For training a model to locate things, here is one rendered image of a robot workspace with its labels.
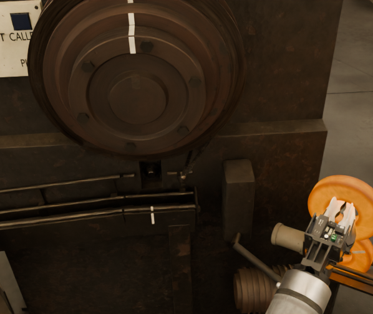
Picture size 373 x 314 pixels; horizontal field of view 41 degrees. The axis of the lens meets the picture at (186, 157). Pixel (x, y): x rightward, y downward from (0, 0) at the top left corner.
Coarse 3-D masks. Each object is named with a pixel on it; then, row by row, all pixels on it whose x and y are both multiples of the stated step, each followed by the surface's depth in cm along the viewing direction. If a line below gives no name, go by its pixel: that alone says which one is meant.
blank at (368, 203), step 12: (324, 180) 104; (336, 180) 102; (348, 180) 101; (360, 180) 101; (312, 192) 105; (324, 192) 104; (336, 192) 102; (348, 192) 100; (360, 192) 99; (372, 192) 100; (312, 204) 107; (324, 204) 105; (360, 204) 101; (372, 204) 99; (360, 216) 102; (372, 216) 101; (360, 228) 104; (372, 228) 102
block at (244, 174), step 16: (240, 160) 135; (224, 176) 131; (240, 176) 130; (224, 192) 133; (240, 192) 130; (224, 208) 135; (240, 208) 134; (224, 224) 139; (240, 224) 138; (240, 240) 142
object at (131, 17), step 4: (128, 0) 95; (132, 0) 95; (128, 16) 95; (132, 16) 95; (132, 20) 96; (132, 24) 96; (132, 28) 95; (128, 32) 94; (132, 32) 94; (132, 40) 93; (132, 44) 94; (132, 48) 94; (132, 52) 95
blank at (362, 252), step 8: (360, 240) 116; (368, 240) 117; (352, 248) 118; (360, 248) 116; (368, 248) 116; (344, 256) 124; (352, 256) 119; (360, 256) 118; (368, 256) 116; (344, 264) 122; (352, 264) 121; (360, 264) 119; (368, 264) 118
